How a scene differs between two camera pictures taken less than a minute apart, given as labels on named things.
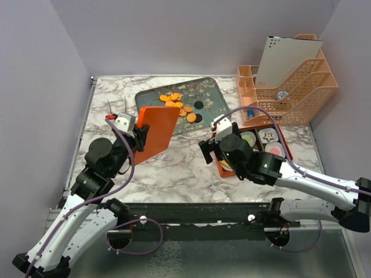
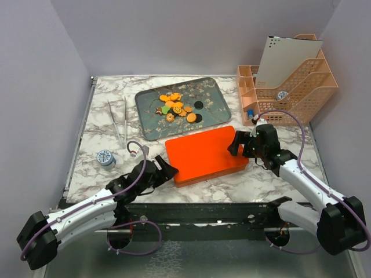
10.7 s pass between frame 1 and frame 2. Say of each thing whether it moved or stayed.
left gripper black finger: moved
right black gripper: moved
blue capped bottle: stayed
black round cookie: stayed
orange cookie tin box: moved
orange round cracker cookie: stayed
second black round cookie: stayed
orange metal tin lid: moved
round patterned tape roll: stayed
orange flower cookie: stayed
